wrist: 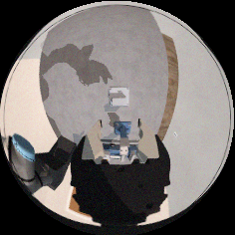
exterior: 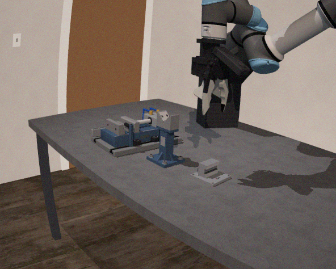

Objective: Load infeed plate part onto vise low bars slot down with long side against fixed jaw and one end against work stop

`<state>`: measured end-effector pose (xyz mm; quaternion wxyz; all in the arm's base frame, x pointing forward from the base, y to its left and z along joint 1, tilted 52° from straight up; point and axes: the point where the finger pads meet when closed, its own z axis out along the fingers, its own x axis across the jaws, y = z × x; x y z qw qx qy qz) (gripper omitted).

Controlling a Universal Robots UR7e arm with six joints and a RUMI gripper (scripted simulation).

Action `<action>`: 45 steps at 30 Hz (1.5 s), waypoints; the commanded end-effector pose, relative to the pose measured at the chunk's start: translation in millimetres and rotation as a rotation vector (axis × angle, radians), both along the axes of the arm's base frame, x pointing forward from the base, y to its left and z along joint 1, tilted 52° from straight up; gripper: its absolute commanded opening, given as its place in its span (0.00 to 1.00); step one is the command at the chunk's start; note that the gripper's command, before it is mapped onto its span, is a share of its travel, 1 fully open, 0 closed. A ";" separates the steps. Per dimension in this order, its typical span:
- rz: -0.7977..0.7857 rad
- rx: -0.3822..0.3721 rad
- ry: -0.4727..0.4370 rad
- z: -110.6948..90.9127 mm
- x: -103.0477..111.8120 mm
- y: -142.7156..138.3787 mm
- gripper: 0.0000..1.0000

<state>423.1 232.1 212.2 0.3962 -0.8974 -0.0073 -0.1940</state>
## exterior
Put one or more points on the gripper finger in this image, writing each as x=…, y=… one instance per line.
x=204, y=91
x=221, y=90

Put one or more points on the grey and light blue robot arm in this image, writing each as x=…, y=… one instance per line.
x=248, y=39

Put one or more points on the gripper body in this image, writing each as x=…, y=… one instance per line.
x=207, y=59

